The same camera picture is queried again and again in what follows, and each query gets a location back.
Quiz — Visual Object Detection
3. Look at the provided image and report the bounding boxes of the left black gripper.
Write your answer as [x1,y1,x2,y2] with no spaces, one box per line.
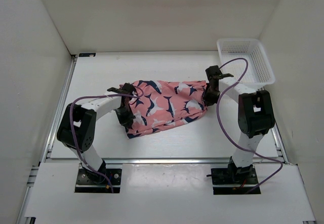
[115,104,136,128]

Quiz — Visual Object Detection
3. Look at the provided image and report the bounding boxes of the pink shark print shorts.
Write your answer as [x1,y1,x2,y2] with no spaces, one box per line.
[126,80,207,139]

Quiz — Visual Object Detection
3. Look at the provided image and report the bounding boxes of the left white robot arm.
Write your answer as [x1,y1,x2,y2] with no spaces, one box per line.
[56,83,144,185]

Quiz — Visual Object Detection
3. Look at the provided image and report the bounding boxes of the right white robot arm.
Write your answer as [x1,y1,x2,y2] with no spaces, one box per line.
[202,65,275,183]

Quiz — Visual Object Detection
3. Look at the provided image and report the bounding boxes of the white plastic basket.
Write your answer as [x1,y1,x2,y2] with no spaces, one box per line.
[217,38,275,90]

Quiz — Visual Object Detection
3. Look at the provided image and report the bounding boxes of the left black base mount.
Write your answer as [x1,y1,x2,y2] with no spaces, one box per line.
[74,166,122,194]

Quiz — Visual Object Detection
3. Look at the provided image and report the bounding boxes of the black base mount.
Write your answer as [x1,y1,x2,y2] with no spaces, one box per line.
[74,166,122,194]
[206,158,261,195]

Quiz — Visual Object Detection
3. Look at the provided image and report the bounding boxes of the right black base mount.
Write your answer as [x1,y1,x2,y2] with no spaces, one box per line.
[206,158,261,195]

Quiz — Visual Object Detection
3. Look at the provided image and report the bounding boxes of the aluminium frame rail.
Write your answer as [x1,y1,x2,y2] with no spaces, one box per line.
[44,158,276,164]

